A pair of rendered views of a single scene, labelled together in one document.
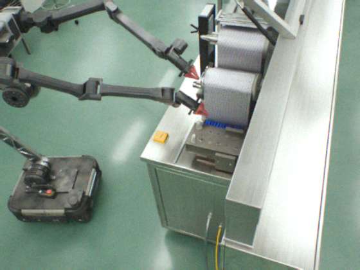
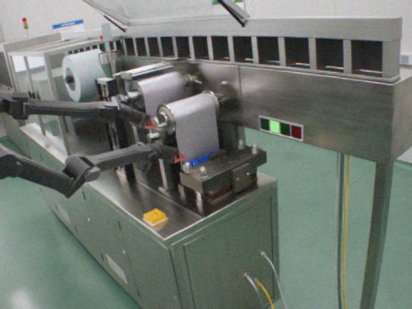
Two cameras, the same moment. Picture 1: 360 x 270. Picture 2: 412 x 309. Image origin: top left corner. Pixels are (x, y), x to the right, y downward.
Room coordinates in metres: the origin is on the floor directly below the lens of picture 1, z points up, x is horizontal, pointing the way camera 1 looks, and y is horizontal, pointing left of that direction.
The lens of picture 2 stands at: (0.42, 1.23, 1.75)
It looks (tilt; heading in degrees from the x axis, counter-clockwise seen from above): 23 degrees down; 299
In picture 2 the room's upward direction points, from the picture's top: 7 degrees counter-clockwise
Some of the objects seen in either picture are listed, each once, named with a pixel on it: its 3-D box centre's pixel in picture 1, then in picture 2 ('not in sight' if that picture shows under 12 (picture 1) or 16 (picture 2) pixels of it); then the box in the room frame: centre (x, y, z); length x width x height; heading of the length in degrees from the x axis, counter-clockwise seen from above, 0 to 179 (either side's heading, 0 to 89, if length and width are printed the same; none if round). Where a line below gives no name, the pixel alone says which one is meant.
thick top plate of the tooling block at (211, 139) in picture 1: (227, 144); (224, 167); (1.10, -0.23, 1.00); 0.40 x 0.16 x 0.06; 65
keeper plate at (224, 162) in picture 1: (224, 162); (241, 178); (1.01, -0.21, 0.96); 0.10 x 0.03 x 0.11; 65
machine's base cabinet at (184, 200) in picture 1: (247, 91); (119, 202); (2.16, -0.61, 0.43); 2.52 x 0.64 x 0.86; 155
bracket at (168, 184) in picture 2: (202, 103); (161, 160); (1.38, -0.14, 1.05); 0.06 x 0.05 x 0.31; 65
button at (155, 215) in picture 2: (160, 137); (154, 216); (1.29, 0.11, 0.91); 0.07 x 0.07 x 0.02; 65
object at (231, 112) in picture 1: (225, 112); (199, 143); (1.23, -0.25, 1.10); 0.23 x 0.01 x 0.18; 65
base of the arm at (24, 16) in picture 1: (29, 19); not in sight; (1.79, 0.77, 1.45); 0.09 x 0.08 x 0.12; 173
